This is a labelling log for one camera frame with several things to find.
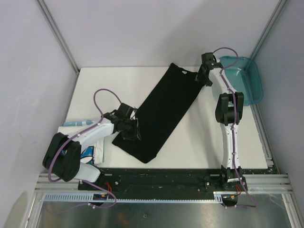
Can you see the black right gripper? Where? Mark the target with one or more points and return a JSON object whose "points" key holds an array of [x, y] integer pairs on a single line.
{"points": [[199, 77]]}

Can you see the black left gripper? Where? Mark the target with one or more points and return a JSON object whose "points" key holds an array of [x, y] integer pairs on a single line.
{"points": [[134, 134]]}

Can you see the black t-shirt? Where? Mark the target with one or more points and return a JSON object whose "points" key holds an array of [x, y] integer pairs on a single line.
{"points": [[161, 112]]}

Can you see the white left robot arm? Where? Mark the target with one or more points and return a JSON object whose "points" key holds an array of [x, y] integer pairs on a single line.
{"points": [[63, 156]]}

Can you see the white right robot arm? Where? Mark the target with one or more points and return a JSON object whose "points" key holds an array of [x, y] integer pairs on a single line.
{"points": [[228, 113]]}

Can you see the teal plastic bin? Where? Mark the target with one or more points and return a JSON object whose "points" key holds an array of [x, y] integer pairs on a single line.
{"points": [[244, 76]]}

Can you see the white folded daisy t-shirt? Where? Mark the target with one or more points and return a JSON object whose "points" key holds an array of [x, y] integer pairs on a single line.
{"points": [[94, 154]]}

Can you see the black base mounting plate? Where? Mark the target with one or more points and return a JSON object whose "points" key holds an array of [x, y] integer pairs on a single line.
{"points": [[166, 184]]}

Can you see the right aluminium frame post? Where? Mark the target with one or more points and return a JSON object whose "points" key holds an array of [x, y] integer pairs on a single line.
{"points": [[280, 7]]}

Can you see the aluminium frame post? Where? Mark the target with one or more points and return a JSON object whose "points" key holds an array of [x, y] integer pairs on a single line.
{"points": [[280, 7], [57, 34]]}

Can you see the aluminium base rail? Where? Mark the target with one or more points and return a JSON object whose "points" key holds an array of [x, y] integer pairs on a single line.
{"points": [[269, 183]]}

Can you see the left aluminium frame post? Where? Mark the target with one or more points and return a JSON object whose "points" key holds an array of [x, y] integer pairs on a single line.
{"points": [[57, 34]]}

